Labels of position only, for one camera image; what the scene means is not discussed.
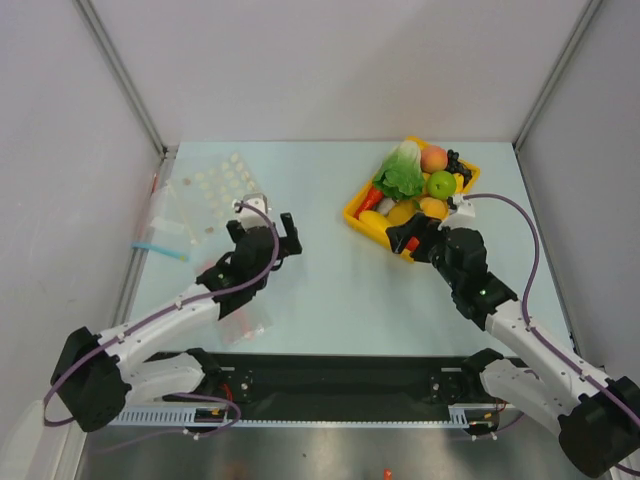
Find toy napa cabbage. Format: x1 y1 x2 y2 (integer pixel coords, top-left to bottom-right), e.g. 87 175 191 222
372 140 426 201

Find white-dotted zip top bag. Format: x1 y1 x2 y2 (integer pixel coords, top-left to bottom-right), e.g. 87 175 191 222
166 152 259 245

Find toy yellow mango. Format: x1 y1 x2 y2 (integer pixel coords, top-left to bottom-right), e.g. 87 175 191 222
358 210 391 232

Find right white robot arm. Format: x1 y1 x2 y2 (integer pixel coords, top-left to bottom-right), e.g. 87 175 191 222
386 213 639 478

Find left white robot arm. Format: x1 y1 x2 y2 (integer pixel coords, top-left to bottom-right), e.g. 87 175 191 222
45 205 302 433

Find toy red pepper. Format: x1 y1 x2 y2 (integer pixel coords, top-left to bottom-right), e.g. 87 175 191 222
404 237 420 252

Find toy orange apricot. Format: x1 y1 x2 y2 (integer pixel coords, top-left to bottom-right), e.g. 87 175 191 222
419 197 449 220

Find toy lemon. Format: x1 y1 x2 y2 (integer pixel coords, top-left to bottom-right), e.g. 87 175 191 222
387 200 416 226

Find toy grey fish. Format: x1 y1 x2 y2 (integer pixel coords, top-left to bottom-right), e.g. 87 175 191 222
375 197 396 216

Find toy carrot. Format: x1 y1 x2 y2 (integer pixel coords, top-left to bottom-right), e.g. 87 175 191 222
354 186 384 219

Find toy green apple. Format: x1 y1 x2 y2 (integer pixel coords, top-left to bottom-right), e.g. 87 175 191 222
426 171 457 200

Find yellow plastic tray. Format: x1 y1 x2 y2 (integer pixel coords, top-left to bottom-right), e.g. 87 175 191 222
343 136 480 249

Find toy black grapes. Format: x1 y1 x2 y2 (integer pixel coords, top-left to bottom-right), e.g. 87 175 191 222
445 149 472 187

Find toy peach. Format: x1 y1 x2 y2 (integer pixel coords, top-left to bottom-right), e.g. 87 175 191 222
420 145 448 174

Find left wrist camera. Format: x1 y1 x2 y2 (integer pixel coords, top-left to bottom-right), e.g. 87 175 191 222
233 193 270 230

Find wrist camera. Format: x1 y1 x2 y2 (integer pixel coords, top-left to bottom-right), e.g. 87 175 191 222
233 193 270 230
439 194 476 230

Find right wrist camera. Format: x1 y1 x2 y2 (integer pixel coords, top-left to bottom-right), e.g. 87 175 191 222
439 194 476 230

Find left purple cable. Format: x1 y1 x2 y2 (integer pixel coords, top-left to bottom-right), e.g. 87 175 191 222
42 201 281 454

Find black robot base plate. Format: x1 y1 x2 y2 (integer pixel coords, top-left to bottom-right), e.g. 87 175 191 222
191 350 499 412

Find white slotted cable duct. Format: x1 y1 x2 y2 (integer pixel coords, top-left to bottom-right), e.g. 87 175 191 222
110 404 514 428

